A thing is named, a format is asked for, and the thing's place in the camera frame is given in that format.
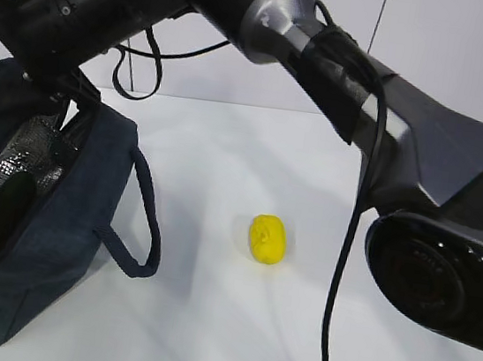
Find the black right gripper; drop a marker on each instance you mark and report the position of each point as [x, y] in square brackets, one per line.
[49, 93]

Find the green cucumber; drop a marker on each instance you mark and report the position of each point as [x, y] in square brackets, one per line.
[17, 194]

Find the yellow lemon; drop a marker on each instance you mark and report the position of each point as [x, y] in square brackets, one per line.
[267, 239]

